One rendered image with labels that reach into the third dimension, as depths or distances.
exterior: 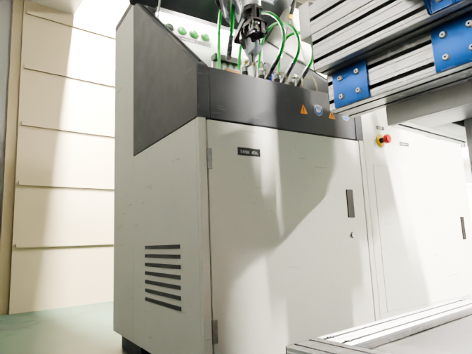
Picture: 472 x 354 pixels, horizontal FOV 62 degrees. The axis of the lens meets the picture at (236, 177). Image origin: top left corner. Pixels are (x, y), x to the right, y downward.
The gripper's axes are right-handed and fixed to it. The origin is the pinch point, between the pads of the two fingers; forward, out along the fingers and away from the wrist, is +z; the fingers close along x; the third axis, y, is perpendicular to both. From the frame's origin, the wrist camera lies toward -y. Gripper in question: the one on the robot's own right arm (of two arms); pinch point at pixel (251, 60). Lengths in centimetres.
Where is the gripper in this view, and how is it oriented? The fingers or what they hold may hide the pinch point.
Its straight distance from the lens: 161.2
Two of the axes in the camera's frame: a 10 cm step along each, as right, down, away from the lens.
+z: 0.4, 9.9, -1.6
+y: 5.4, -1.5, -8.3
